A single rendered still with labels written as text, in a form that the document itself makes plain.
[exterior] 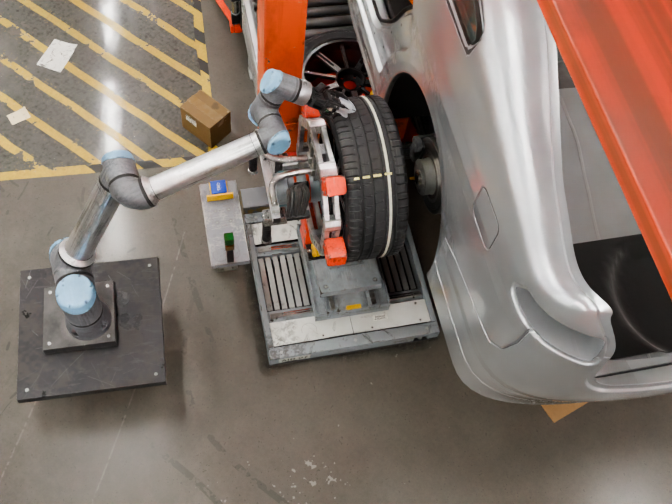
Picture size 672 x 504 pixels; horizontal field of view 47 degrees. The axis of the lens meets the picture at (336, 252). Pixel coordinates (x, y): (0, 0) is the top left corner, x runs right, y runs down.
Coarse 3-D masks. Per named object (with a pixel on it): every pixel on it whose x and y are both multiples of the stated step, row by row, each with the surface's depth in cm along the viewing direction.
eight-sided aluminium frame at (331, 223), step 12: (300, 120) 308; (312, 120) 291; (300, 132) 315; (312, 132) 288; (324, 132) 288; (300, 144) 322; (312, 144) 289; (324, 144) 288; (324, 168) 280; (336, 168) 282; (324, 204) 284; (336, 204) 285; (324, 216) 286; (336, 216) 286; (312, 228) 326; (324, 228) 288; (336, 228) 289; (312, 240) 323
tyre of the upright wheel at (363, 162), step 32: (352, 128) 283; (384, 128) 285; (352, 160) 278; (384, 160) 280; (352, 192) 279; (384, 192) 282; (352, 224) 284; (384, 224) 288; (352, 256) 300; (384, 256) 310
